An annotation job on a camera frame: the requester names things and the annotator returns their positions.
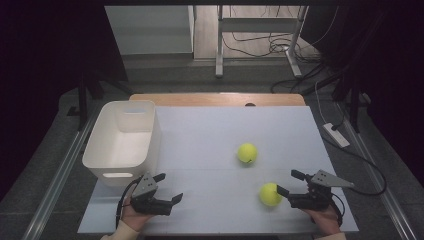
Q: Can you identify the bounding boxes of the aluminium rail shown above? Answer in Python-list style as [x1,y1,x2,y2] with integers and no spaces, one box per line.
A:
[21,103,101,240]
[334,99,418,240]

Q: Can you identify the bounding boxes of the black floor cables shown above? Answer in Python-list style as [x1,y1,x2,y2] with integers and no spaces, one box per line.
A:
[221,5,338,95]

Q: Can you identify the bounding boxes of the white board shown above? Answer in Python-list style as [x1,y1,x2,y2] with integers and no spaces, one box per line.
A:
[77,105,360,234]

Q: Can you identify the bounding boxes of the white metal desk frame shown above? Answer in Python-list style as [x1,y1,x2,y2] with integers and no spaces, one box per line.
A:
[214,4,310,80]

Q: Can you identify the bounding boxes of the white cabinet panel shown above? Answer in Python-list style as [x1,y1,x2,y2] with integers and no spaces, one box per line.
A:
[104,4,196,56]

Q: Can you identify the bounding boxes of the person's left hand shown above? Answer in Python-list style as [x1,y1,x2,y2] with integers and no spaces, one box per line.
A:
[120,199,155,233]

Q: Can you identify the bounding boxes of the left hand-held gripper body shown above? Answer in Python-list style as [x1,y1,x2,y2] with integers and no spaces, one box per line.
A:
[129,172,173,216]

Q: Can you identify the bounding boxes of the black tripod stand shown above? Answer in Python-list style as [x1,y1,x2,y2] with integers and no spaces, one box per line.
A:
[66,63,134,132]
[301,9,372,134]

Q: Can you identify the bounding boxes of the black cable loop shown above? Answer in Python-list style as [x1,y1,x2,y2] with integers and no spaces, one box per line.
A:
[330,192,345,228]

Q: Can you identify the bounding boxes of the white plastic bin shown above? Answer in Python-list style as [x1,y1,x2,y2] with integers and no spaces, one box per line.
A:
[81,99,162,187]

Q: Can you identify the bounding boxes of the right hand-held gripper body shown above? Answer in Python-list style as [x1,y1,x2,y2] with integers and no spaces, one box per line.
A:
[287,169,355,212]

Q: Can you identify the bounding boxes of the yellow tennis ball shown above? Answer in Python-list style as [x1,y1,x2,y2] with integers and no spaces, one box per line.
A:
[236,142,259,165]
[258,182,284,207]

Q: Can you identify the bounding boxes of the person's right hand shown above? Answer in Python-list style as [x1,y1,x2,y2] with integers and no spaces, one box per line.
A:
[301,203,343,236]

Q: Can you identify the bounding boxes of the wooden table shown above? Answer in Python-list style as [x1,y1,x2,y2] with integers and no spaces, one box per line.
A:
[128,92,307,108]

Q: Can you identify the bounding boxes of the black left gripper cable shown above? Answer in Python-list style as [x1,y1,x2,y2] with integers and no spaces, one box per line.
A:
[114,175,144,230]

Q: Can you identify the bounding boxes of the white power strip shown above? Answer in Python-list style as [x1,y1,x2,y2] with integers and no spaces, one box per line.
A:
[322,122,351,149]

